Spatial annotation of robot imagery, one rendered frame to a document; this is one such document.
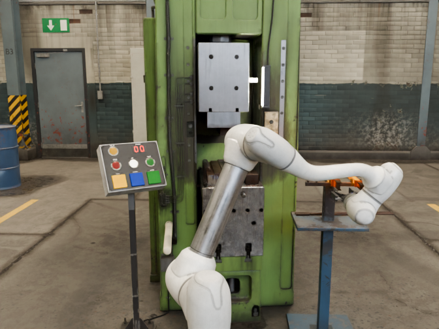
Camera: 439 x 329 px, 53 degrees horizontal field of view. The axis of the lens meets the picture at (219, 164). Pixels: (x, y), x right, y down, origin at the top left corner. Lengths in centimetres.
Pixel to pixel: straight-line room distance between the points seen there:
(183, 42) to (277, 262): 157
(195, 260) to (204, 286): 18
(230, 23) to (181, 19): 30
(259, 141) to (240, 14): 138
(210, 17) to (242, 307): 183
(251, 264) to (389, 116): 660
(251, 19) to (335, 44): 601
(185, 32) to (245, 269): 152
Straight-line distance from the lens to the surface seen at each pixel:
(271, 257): 305
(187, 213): 288
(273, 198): 292
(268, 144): 157
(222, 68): 262
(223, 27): 278
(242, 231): 274
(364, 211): 188
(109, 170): 246
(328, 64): 871
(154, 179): 251
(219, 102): 262
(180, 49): 275
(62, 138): 932
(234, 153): 169
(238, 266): 282
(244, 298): 297
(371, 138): 899
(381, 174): 190
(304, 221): 260
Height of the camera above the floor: 156
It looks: 11 degrees down
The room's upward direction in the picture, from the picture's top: straight up
